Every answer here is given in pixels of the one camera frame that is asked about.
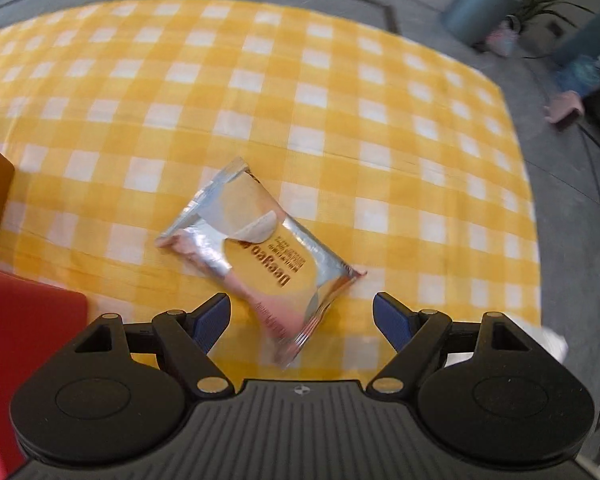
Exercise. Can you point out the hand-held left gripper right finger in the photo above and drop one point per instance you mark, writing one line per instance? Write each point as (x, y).
(392, 320)

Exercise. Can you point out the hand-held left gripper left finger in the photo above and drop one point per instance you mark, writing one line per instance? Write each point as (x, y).
(212, 320)

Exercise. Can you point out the silver snack packet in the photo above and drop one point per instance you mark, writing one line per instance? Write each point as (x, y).
(260, 255)

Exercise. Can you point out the white crumpled cloth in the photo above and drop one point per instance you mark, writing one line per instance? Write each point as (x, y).
(550, 342)

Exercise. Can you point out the red box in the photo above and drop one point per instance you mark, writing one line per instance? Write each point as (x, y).
(25, 340)

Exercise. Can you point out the yellow checkered tablecloth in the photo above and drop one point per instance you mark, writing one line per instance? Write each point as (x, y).
(280, 85)

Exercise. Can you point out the pink space heater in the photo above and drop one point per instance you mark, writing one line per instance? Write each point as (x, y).
(565, 107)

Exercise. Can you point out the pink woven basket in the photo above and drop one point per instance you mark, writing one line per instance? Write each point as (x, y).
(502, 37)

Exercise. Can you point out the blue water bottle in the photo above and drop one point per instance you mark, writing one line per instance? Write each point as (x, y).
(580, 75)

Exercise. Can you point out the grey-blue trash can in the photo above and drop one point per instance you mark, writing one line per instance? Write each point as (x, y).
(480, 2)

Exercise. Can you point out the potted snake plant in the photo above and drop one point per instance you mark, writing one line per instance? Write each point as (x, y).
(550, 5)

